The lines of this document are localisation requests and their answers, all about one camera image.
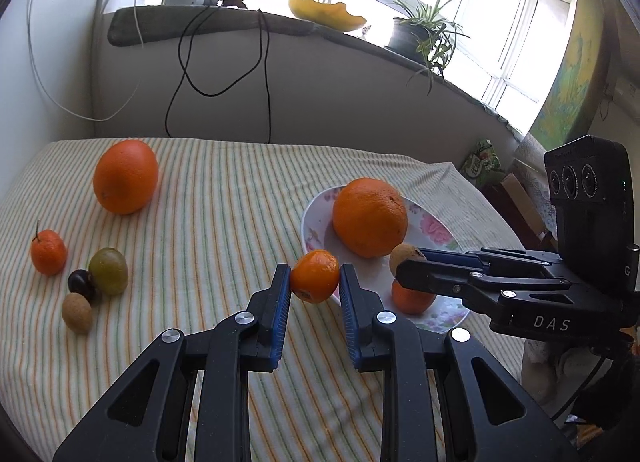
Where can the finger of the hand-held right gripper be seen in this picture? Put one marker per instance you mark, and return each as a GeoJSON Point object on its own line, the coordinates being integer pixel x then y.
{"type": "Point", "coordinates": [500, 258]}
{"type": "Point", "coordinates": [435, 277]}

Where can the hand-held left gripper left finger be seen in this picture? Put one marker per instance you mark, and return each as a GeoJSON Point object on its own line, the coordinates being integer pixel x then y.
{"type": "Point", "coordinates": [281, 312]}

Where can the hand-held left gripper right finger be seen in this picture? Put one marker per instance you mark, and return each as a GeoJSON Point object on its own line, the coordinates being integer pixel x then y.
{"type": "Point", "coordinates": [350, 312]}

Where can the brown longan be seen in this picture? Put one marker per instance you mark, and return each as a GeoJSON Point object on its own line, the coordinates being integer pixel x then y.
{"type": "Point", "coordinates": [405, 256]}

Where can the floral white plate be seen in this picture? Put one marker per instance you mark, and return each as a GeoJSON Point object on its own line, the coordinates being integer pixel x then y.
{"type": "Point", "coordinates": [435, 232]}

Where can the large orange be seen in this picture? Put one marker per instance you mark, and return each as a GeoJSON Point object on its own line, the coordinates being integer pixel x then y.
{"type": "Point", "coordinates": [125, 176]}
{"type": "Point", "coordinates": [370, 217]}

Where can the open cardboard box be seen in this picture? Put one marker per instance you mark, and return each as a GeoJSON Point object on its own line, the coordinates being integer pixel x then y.
{"type": "Point", "coordinates": [515, 192]}

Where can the green printed bag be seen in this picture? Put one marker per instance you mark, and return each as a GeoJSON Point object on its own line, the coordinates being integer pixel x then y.
{"type": "Point", "coordinates": [480, 162]}

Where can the striped tablecloth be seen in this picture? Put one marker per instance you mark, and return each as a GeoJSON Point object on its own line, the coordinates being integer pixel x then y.
{"type": "Point", "coordinates": [225, 202]}

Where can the green plum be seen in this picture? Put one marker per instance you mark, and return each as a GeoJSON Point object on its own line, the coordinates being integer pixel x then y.
{"type": "Point", "coordinates": [107, 271]}

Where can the dark purple plum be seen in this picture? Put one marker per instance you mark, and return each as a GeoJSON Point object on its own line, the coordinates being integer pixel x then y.
{"type": "Point", "coordinates": [80, 282]}

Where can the brown kiwi fruit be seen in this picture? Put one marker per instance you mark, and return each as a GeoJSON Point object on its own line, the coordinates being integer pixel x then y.
{"type": "Point", "coordinates": [77, 313]}

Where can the small tangerine with stem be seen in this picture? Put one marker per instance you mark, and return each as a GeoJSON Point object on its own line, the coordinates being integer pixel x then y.
{"type": "Point", "coordinates": [48, 252]}

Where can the potted spider plant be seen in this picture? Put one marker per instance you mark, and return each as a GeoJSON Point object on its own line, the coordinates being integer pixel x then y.
{"type": "Point", "coordinates": [405, 37]}

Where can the yellow scalloped bowl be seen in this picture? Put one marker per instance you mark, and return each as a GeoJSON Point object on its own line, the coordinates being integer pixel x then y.
{"type": "Point", "coordinates": [325, 14]}

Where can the grey windowsill cover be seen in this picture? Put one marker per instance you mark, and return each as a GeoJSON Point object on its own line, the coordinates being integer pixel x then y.
{"type": "Point", "coordinates": [150, 24]}

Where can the wall poster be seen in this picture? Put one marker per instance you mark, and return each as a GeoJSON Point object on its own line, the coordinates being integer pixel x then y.
{"type": "Point", "coordinates": [575, 67]}

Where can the white window frame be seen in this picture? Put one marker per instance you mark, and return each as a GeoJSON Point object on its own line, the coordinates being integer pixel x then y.
{"type": "Point", "coordinates": [531, 2]}

